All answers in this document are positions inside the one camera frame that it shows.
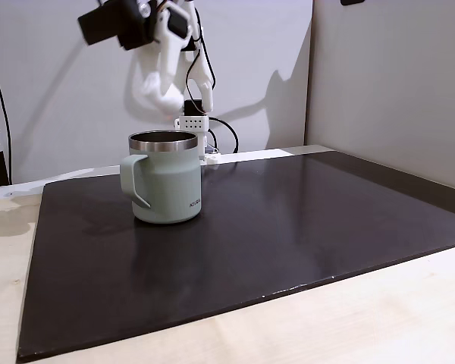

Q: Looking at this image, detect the pale green steel-rimmed mug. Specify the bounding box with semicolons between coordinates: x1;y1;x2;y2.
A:
120;130;203;224

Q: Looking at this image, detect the black base cable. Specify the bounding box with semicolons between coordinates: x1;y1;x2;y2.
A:
206;116;240;155

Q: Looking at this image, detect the black camera cable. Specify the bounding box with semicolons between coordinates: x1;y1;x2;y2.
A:
184;22;218;113

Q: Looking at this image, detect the black camera box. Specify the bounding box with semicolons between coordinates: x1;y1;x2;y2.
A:
77;0;157;52

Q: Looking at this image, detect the black table mat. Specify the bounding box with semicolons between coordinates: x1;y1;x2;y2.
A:
16;149;455;363

